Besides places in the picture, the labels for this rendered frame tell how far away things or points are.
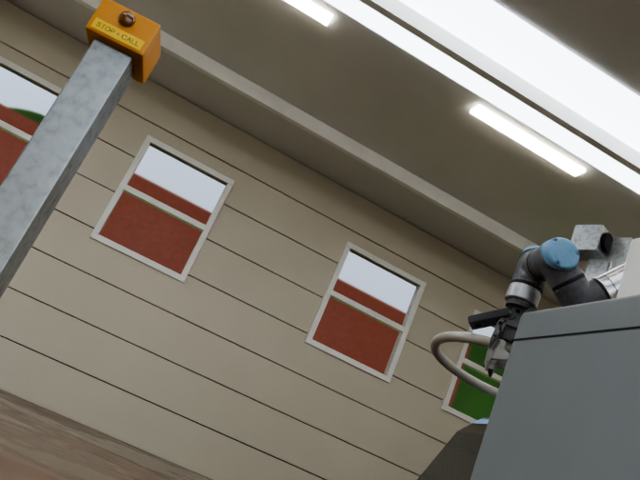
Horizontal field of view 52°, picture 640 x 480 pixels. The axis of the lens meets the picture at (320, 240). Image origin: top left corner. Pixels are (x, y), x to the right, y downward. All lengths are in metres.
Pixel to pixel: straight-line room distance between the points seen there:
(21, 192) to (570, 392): 0.97
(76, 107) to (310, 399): 7.17
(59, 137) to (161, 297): 6.70
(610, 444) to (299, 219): 7.63
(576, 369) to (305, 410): 7.23
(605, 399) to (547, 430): 0.12
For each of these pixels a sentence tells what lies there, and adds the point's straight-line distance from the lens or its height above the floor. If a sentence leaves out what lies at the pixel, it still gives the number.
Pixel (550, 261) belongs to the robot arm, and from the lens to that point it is 1.77.
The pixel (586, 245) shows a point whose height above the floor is 1.95.
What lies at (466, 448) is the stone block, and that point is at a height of 0.69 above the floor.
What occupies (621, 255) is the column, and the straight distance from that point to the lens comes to 3.51.
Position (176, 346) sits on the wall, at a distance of 7.92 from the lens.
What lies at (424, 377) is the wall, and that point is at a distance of 8.87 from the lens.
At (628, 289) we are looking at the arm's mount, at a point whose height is 0.94.
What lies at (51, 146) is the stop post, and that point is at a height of 0.77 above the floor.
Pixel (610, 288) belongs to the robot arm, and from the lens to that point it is 1.82.
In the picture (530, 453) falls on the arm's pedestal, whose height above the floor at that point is 0.59.
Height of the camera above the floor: 0.42
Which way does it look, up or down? 19 degrees up
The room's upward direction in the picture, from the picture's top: 24 degrees clockwise
